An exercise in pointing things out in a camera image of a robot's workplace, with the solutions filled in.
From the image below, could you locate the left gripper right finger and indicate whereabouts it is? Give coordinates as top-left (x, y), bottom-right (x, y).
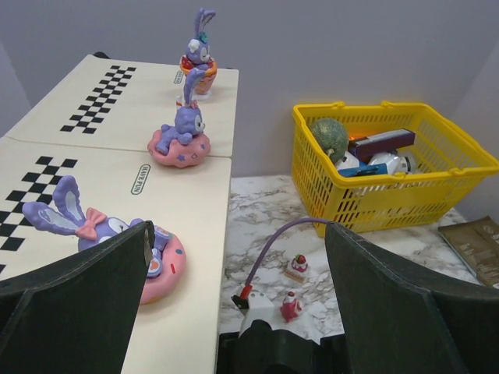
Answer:
top-left (325, 223), bottom-right (498, 373)

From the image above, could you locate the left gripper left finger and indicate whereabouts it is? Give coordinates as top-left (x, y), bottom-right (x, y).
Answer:
top-left (1, 221), bottom-right (154, 373)

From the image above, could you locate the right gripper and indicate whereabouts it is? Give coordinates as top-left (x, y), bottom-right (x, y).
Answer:
top-left (216, 319), bottom-right (347, 373)

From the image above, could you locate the pink bear toy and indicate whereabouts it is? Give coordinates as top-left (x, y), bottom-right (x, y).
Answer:
top-left (280, 291), bottom-right (304, 323)

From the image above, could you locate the strawberry cake slice toy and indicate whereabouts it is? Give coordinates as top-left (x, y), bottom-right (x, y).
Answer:
top-left (285, 253), bottom-right (310, 284)

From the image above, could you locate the purple bunny pink donut toy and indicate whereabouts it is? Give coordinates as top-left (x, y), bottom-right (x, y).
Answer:
top-left (22, 175), bottom-right (186, 305)

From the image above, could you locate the purple bunny cupcake toy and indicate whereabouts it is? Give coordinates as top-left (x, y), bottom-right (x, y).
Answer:
top-left (179, 8), bottom-right (218, 97)

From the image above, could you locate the beige tiered shelf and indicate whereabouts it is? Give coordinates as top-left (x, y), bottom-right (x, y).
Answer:
top-left (1, 55), bottom-right (239, 373)

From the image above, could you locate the brown coffee bag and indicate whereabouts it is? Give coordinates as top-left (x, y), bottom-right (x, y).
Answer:
top-left (437, 216), bottom-right (499, 289)

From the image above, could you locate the blue box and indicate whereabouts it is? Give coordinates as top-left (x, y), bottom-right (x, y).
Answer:
top-left (338, 164), bottom-right (387, 178)

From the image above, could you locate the white bottle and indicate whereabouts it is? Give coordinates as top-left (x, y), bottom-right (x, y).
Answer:
top-left (395, 154), bottom-right (416, 174)

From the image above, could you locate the yellow plastic basket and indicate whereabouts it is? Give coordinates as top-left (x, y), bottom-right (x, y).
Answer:
top-left (292, 101), bottom-right (498, 233)

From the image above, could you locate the purple box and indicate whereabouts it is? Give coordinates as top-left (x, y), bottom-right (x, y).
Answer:
top-left (348, 129), bottom-right (416, 160)

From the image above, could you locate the green melon ball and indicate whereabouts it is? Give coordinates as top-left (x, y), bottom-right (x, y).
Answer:
top-left (310, 118), bottom-right (349, 164)

